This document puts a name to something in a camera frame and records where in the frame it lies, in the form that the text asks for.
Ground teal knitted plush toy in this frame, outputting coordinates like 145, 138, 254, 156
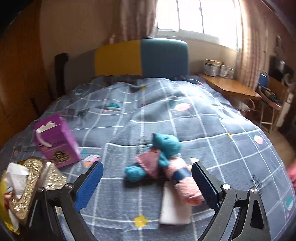
125, 133, 181, 182

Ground white tissue pack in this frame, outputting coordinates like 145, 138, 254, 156
159, 181, 192, 225

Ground purple cardboard box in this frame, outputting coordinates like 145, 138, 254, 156
33, 114, 80, 168

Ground gold open storage box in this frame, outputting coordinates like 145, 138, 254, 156
1, 162, 29, 235

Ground pink clothing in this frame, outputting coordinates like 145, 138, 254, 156
287, 161, 296, 192

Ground grey checked bed quilt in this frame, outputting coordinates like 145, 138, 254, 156
1, 76, 295, 240

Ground wooden side desk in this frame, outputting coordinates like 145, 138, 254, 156
198, 73, 261, 100

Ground blue folding chair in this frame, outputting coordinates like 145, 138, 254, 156
256, 70, 282, 134

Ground wooden wardrobe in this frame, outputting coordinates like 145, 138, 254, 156
1, 1, 53, 146

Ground white box on desk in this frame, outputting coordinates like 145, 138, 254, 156
204, 59, 223, 77

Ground black rolled mat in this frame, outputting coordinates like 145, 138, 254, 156
54, 53, 69, 97

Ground grey yellow blue headboard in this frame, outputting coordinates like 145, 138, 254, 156
63, 38, 190, 92

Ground pink curtain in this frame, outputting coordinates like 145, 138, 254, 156
108, 0, 159, 45

